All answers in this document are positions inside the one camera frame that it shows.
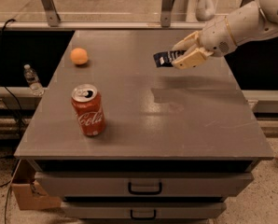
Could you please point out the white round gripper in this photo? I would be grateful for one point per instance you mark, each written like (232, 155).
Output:
(216, 36)

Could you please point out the dark blue rxbar wrapper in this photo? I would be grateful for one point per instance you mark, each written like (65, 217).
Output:
(166, 58)

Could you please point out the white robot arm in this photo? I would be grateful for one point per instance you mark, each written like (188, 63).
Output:
(257, 20)

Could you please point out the red coca-cola can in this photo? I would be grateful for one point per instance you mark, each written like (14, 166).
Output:
(87, 102)

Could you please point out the orange fruit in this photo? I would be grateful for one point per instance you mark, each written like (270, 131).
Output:
(79, 56)

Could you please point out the grey drawer cabinet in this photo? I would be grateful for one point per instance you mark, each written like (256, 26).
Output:
(157, 120)

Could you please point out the clear plastic water bottle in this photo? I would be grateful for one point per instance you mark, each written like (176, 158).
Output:
(33, 81)

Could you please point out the upper grey drawer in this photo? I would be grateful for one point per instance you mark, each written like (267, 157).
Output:
(97, 184)

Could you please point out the grey drawer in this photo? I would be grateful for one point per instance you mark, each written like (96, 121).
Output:
(97, 184)
(143, 211)

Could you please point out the lower grey drawer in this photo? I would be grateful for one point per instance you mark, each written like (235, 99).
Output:
(143, 211)

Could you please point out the cardboard box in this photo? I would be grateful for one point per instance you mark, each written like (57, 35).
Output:
(28, 192)

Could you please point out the middle metal railing bracket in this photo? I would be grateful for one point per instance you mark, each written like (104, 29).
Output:
(165, 13)

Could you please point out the left metal railing bracket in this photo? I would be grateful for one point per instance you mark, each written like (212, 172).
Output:
(53, 18)

